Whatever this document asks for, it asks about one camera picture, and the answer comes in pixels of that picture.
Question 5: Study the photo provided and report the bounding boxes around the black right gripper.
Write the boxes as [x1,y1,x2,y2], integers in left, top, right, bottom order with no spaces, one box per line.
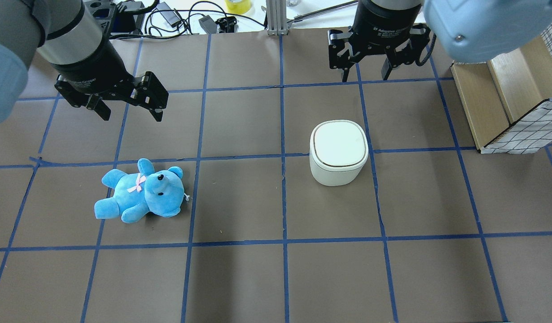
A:
[327,0,436,83]

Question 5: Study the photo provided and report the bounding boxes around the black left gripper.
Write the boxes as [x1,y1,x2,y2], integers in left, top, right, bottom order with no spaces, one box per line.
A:
[51,39,169,122]

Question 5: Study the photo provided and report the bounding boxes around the white lidded trash can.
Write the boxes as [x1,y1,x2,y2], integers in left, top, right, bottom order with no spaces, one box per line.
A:
[309,119,369,187]

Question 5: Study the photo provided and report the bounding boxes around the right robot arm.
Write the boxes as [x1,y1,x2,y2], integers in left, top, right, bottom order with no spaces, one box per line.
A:
[327,0,552,82]

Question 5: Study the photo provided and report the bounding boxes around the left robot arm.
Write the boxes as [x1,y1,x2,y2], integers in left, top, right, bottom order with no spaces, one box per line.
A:
[0,0,169,123]

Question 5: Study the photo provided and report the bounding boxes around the long metal grabber rod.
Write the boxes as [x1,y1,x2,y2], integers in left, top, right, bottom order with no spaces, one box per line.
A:
[287,0,358,25]

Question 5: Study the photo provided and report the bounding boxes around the black power adapter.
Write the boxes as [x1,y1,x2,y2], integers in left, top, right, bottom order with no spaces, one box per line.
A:
[156,1,182,27]

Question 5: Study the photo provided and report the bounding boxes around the blue teddy bear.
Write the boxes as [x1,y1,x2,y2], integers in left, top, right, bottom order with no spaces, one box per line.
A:
[94,159,190,223]

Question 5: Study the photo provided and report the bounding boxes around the yellow tape roll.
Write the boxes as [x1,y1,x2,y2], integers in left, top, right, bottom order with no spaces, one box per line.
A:
[225,0,252,15]

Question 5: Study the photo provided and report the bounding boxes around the wooden box with grid cloth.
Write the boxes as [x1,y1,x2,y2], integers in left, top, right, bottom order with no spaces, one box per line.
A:
[451,23,552,155]

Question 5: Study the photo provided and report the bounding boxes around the aluminium frame post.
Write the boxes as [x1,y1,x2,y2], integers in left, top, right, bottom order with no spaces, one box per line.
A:
[265,0,289,35]

